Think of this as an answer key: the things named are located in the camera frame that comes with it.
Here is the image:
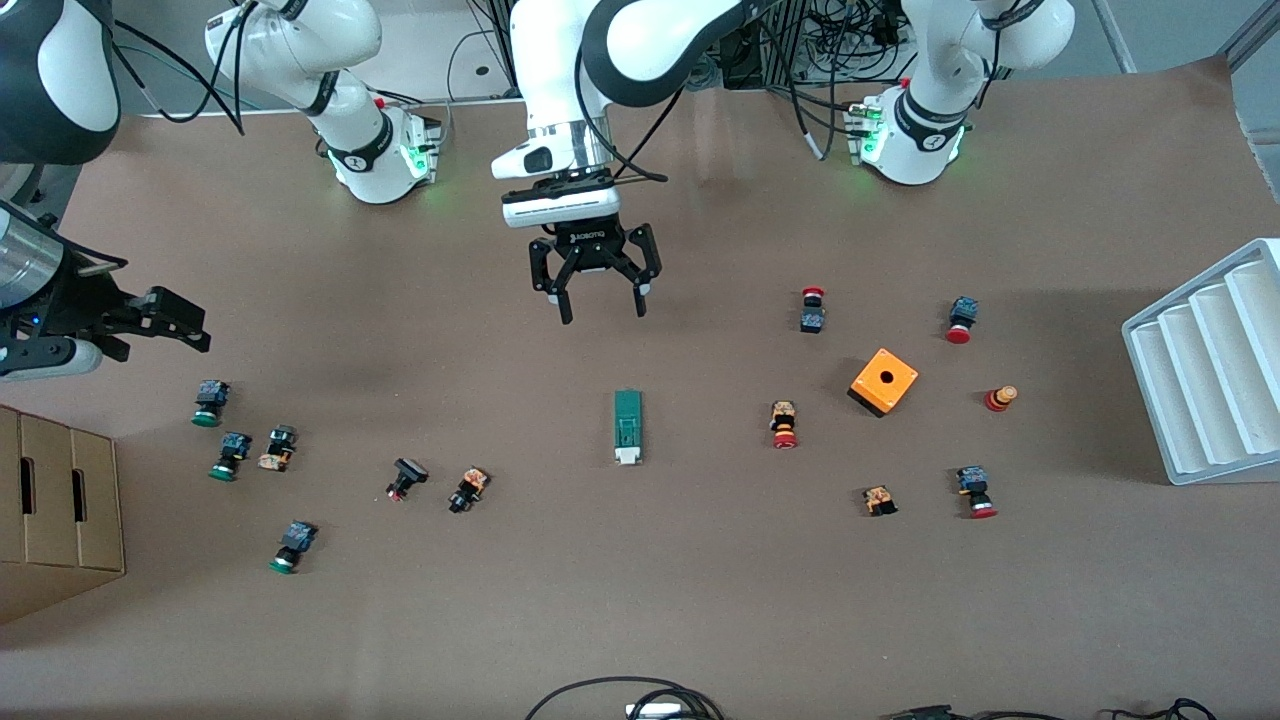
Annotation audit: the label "green terminal block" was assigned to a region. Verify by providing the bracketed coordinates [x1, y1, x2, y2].
[613, 389, 645, 467]

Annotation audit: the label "green-capped push button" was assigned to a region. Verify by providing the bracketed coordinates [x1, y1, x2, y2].
[208, 432, 253, 482]
[192, 380, 231, 428]
[268, 520, 318, 575]

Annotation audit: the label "black selector beige contact block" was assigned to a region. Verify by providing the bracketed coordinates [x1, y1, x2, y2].
[257, 425, 298, 473]

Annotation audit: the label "brown cardboard box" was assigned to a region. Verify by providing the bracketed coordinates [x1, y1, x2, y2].
[0, 404, 127, 626]

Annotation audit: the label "black button orange contact block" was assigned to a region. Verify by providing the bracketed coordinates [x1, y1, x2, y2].
[448, 466, 491, 515]

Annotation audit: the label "black square push button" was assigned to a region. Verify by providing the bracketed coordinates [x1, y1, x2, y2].
[386, 458, 430, 502]

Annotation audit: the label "white ridged plastic tray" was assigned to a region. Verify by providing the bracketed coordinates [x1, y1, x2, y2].
[1122, 238, 1280, 487]

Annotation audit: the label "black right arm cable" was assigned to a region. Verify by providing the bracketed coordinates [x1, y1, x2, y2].
[100, 15, 251, 136]

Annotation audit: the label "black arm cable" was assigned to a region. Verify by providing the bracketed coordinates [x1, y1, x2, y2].
[600, 60, 836, 186]
[100, 15, 251, 136]

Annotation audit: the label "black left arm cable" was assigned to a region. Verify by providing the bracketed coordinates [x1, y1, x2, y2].
[600, 60, 836, 186]

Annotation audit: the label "orange button enclosure box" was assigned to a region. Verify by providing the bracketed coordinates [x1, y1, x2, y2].
[848, 347, 920, 419]

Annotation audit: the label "tangled black cables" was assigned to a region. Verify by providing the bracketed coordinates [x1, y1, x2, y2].
[800, 0, 906, 81]

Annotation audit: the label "thick black cable loop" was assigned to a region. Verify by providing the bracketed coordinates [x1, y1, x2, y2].
[525, 677, 726, 720]

